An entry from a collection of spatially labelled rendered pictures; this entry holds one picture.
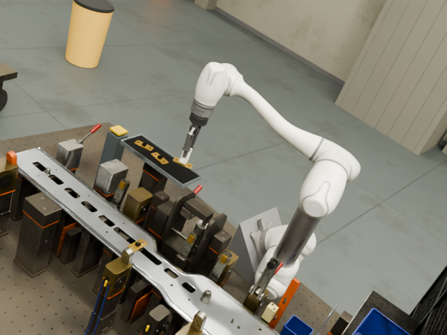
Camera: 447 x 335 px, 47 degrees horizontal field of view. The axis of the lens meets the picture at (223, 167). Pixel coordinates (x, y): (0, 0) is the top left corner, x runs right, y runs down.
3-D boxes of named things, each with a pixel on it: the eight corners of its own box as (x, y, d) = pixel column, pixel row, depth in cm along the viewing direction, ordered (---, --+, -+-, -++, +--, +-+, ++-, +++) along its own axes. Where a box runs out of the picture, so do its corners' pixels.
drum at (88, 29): (53, 52, 560) (64, -8, 527) (85, 51, 592) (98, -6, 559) (76, 71, 541) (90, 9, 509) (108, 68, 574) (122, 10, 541)
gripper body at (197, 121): (195, 106, 210) (188, 125, 214) (188, 113, 203) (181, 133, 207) (211, 113, 209) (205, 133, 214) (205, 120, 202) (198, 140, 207)
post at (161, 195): (130, 262, 233) (153, 193, 213) (138, 258, 237) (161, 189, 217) (138, 269, 231) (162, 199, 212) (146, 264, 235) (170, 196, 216)
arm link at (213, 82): (213, 110, 198) (223, 100, 209) (226, 74, 191) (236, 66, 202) (187, 98, 199) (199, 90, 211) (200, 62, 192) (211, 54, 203)
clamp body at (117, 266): (77, 335, 193) (97, 268, 176) (100, 319, 202) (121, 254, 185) (89, 346, 190) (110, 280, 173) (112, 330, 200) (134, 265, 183)
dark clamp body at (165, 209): (132, 273, 229) (155, 206, 210) (149, 262, 238) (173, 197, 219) (144, 283, 226) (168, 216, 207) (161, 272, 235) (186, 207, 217)
